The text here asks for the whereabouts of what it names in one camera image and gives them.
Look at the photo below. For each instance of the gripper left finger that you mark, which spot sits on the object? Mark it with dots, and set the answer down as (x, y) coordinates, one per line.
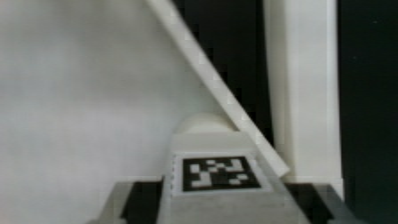
(133, 204)

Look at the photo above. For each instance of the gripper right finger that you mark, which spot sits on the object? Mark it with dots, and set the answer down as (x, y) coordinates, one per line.
(321, 203)

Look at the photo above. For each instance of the white table leg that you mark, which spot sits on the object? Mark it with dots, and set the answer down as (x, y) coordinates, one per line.
(223, 188)

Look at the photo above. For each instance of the white square table top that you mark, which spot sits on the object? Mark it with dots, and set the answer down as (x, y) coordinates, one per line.
(106, 80)

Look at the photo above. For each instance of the white U-shaped obstacle fence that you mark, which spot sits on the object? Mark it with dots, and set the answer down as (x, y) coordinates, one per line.
(301, 31)

